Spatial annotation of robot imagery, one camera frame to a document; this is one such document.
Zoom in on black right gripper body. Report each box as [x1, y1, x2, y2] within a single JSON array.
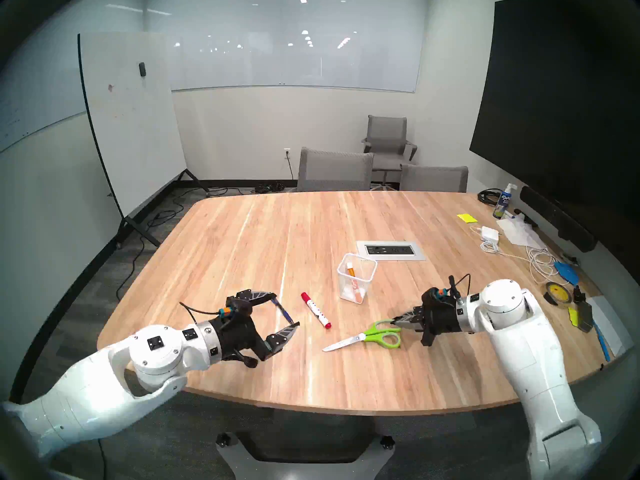
[[420, 301, 461, 348]]

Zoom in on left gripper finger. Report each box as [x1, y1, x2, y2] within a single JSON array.
[[236, 289, 277, 305], [263, 322, 301, 361]]

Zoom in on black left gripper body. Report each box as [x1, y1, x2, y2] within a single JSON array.
[[215, 313, 275, 368]]

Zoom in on green handled scissors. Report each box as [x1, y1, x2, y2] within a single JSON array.
[[322, 320, 402, 353]]

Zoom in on white mesh pen holder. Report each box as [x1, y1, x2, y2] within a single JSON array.
[[336, 253, 378, 304]]

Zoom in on orange white Expo marker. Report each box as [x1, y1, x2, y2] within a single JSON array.
[[345, 263, 365, 304]]

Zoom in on blue ballpoint pen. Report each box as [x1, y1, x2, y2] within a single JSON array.
[[270, 294, 295, 326]]

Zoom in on red capped white marker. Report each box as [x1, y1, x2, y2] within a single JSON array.
[[300, 292, 332, 330]]

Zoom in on silver table outlet box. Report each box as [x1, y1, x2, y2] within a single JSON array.
[[356, 240, 427, 261]]

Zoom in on yellow black tape roll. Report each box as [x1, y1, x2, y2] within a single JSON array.
[[544, 281, 575, 308]]

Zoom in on white crumpled plastic sheet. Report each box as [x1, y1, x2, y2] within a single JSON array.
[[496, 216, 548, 250]]

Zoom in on whiteboard cleaner spray bottle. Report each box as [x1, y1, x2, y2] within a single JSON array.
[[492, 183, 516, 220]]

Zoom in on blue flat plastic piece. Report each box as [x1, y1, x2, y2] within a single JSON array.
[[554, 262, 581, 285]]

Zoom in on gray mesh office chair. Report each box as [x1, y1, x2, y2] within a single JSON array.
[[297, 147, 375, 192], [399, 164, 469, 193]]

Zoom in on dark gray small box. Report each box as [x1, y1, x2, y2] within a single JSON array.
[[575, 300, 596, 333]]

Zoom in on black video sound bar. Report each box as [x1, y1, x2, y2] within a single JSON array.
[[520, 185, 598, 254]]

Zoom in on bright blue thin stick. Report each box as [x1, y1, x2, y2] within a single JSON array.
[[592, 320, 612, 362]]

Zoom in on white paper sheet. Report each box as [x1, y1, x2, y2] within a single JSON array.
[[585, 295, 635, 357]]

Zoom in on gray office chair with armrests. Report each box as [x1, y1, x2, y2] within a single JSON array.
[[361, 115, 418, 190]]

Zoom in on rolling white whiteboard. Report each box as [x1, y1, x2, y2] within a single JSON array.
[[77, 31, 211, 250]]

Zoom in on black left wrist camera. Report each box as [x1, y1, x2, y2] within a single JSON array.
[[219, 296, 254, 320]]

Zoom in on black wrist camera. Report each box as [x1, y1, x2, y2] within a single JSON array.
[[422, 286, 451, 310], [219, 296, 254, 320]]

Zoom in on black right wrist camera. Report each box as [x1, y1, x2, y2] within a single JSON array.
[[422, 286, 451, 310]]

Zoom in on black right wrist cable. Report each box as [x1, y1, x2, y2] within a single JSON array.
[[447, 274, 472, 300]]

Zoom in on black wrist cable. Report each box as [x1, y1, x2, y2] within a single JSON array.
[[180, 301, 224, 323], [447, 274, 472, 300]]

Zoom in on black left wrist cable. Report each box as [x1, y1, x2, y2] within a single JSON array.
[[180, 301, 224, 323]]

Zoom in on white charger cable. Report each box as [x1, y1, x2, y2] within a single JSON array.
[[480, 240, 568, 286]]

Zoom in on large black wall screen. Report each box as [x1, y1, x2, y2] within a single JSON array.
[[469, 0, 640, 245]]

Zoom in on wide glass wall board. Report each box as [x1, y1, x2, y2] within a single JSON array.
[[146, 0, 428, 94]]

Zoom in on side wall whiteboard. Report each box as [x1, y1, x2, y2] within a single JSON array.
[[0, 34, 88, 152]]

